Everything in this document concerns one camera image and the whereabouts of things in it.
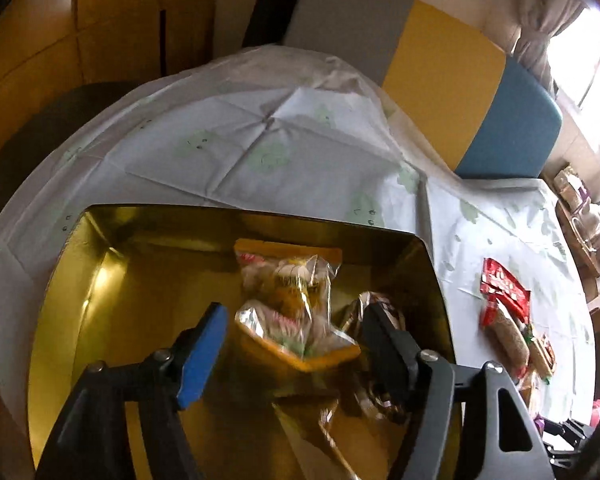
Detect yellow clear snack packet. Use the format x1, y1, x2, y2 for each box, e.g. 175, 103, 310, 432
232, 239, 362, 373

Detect cream bar packet green ends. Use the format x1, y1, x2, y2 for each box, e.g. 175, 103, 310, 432
525, 330, 557, 386

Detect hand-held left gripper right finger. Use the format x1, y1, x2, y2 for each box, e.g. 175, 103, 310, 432
361, 301, 556, 480

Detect window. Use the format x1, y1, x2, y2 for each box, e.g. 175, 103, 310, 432
545, 5, 600, 181

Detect glass jar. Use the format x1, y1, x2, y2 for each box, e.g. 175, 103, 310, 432
572, 199, 600, 252

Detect clear brown snack packet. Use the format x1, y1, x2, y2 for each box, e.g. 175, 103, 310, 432
340, 291, 416, 421

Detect beige curtain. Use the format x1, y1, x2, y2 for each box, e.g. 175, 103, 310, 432
512, 0, 588, 96

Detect long oat bar packet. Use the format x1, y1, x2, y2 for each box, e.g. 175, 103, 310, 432
482, 302, 531, 381

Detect black chair back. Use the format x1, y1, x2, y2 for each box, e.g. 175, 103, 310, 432
241, 0, 295, 53

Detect wooden side shelf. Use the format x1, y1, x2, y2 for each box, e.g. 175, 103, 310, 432
555, 200, 600, 281

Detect grey yellow blue chair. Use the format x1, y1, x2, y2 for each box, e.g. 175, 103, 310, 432
282, 0, 565, 180

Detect white printed tablecloth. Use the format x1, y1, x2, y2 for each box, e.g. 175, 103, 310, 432
0, 45, 597, 423

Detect beige box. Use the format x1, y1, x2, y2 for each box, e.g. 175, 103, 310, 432
554, 165, 588, 211

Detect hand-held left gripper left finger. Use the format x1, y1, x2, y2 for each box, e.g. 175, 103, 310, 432
35, 301, 230, 480

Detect gold tin box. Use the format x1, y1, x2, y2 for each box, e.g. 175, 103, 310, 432
27, 204, 463, 480

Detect wooden cabinet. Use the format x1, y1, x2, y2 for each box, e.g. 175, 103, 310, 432
0, 0, 226, 161

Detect large red snack packet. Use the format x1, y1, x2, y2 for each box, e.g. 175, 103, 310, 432
480, 257, 531, 328

